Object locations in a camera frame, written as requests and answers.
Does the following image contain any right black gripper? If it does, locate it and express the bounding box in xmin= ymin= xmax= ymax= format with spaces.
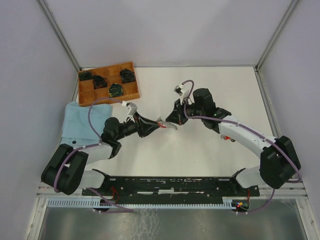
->
xmin=165 ymin=97 xmax=205 ymax=126

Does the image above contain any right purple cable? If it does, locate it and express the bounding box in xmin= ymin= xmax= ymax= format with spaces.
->
xmin=181 ymin=79 xmax=302 ymax=214

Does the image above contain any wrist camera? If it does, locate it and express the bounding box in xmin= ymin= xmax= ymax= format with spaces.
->
xmin=174 ymin=83 xmax=190 ymax=105
xmin=121 ymin=101 xmax=138 ymax=120

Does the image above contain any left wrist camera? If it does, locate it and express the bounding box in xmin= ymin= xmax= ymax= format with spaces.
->
xmin=121 ymin=101 xmax=138 ymax=120

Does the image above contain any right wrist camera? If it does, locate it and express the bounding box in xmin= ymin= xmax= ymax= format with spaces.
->
xmin=174 ymin=83 xmax=190 ymax=105

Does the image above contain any black coil top left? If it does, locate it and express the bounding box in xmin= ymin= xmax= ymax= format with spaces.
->
xmin=78 ymin=71 xmax=93 ymax=82

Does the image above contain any wooden compartment tray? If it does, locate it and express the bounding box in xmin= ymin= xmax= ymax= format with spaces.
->
xmin=78 ymin=61 xmax=140 ymax=107

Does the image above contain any black coil with green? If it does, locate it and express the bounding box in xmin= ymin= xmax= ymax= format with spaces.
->
xmin=108 ymin=83 xmax=124 ymax=98

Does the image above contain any black coil top right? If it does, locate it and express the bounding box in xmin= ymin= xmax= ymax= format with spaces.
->
xmin=119 ymin=68 xmax=136 ymax=84

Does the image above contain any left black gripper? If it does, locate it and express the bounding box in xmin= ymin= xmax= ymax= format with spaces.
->
xmin=115 ymin=111 xmax=160 ymax=141

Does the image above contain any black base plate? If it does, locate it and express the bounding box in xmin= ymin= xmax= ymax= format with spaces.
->
xmin=96 ymin=175 xmax=260 ymax=205

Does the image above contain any red tag key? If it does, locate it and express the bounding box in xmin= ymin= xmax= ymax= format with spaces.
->
xmin=220 ymin=134 xmax=235 ymax=143

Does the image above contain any light blue cloth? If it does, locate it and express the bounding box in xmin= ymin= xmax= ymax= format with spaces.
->
xmin=60 ymin=101 xmax=113 ymax=148

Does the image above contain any slotted cable duct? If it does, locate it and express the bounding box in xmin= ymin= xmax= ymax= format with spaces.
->
xmin=46 ymin=197 xmax=251 ymax=208

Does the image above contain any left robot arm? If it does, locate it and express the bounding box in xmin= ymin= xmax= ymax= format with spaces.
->
xmin=40 ymin=113 xmax=160 ymax=195

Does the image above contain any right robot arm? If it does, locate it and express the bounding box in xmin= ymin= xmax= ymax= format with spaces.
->
xmin=166 ymin=85 xmax=301 ymax=196

